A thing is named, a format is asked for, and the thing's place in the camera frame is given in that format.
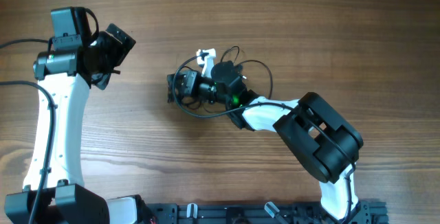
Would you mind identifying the black right camera cable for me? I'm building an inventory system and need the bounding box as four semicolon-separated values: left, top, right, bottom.
171;54;360;223

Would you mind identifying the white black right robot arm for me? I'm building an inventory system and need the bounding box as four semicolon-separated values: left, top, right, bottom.
167;61;364;223

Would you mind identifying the black USB cable bundle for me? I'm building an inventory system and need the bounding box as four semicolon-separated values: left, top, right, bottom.
178;45;274;113

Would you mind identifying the black camera cable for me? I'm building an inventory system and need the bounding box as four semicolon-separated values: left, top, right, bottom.
171;54;360;223
0;8;100;224

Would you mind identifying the black left camera cable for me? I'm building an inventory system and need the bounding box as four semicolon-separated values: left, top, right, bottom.
0;8;100;224

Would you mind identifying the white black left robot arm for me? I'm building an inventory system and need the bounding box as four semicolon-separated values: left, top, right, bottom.
4;7;138;223

